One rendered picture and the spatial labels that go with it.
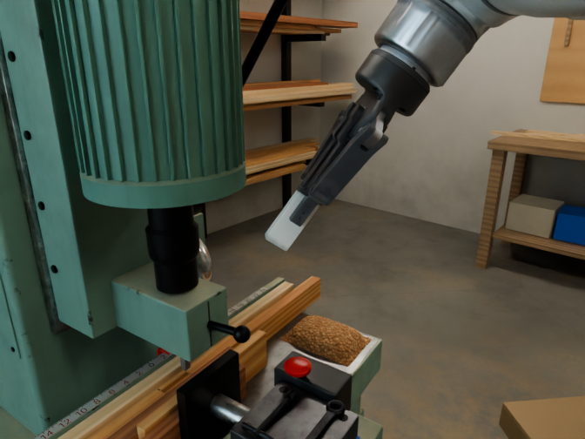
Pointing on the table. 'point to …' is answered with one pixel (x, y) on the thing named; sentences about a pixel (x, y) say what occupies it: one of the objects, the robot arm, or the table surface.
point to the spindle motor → (154, 99)
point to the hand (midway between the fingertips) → (292, 219)
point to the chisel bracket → (170, 313)
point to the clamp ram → (211, 399)
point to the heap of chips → (327, 339)
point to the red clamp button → (298, 367)
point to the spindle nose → (173, 248)
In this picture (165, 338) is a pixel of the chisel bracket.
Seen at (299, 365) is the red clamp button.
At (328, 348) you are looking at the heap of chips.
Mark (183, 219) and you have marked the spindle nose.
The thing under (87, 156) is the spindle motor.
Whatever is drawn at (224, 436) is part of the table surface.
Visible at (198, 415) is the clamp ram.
